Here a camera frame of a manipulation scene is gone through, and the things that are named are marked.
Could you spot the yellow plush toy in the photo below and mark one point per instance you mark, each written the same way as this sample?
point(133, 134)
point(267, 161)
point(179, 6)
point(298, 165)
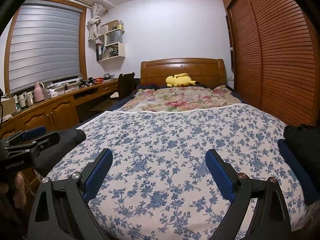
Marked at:
point(178, 80)

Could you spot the dark wooden chair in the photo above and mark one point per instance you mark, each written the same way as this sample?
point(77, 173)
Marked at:
point(126, 85)

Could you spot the blue floral bed sheet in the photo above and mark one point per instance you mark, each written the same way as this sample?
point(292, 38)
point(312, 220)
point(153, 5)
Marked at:
point(170, 150)

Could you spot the white jar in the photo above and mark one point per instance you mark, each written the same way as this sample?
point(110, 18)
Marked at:
point(28, 99)

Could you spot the white tissue box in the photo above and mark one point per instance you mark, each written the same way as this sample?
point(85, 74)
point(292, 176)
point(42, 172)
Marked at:
point(53, 94)

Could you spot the white paper bag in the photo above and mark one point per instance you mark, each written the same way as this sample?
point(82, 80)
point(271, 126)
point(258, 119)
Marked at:
point(114, 37)

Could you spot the wooden bed headboard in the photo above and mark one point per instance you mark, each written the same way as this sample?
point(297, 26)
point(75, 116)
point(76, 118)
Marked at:
point(155, 71)

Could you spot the pink vase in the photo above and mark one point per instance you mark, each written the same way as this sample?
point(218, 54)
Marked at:
point(39, 93)

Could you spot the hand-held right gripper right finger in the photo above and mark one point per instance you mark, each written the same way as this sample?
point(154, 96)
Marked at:
point(220, 177)

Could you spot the navy folded cloth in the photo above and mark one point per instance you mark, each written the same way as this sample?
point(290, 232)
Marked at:
point(297, 175)

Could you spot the pink floral quilt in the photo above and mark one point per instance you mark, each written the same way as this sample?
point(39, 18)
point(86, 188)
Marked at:
point(182, 98)

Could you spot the tied beige curtain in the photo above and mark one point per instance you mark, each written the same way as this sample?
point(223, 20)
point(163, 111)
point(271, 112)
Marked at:
point(95, 25)

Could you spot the person's left hand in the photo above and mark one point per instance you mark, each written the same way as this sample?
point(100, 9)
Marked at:
point(20, 187)

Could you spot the wooden louvered wardrobe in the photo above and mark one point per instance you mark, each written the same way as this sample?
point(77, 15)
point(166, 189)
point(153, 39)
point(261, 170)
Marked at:
point(280, 55)

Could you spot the black button coat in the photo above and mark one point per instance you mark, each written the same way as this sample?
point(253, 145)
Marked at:
point(305, 150)

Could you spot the grey window blind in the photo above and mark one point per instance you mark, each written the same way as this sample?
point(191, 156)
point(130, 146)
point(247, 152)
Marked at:
point(45, 47)

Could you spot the white wall shelf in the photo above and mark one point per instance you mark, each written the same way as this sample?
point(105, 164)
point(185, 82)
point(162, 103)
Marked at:
point(121, 50)

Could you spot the wooden window frame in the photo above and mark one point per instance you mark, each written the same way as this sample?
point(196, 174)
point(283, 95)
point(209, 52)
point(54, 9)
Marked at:
point(83, 42)

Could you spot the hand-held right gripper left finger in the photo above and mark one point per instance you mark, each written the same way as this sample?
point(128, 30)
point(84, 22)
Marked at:
point(96, 177)

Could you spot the black charger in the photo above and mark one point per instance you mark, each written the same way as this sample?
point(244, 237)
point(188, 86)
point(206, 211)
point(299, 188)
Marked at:
point(66, 87)

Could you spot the grey metal bowl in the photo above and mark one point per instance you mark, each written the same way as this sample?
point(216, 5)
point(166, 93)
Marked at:
point(108, 76)

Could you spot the black binders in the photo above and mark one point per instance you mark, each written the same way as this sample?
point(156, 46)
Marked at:
point(99, 52)

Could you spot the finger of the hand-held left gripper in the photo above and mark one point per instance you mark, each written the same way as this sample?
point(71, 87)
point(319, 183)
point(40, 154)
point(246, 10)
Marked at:
point(47, 141)
point(33, 132)

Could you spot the dark grey folded clothes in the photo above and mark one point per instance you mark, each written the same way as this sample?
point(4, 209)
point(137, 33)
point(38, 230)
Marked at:
point(65, 145)

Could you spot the wooden desk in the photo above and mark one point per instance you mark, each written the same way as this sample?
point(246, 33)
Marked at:
point(62, 110)

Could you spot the black gadget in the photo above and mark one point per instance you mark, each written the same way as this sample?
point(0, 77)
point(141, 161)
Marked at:
point(87, 82)

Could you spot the red basket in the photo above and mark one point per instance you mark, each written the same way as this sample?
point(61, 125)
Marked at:
point(98, 80)

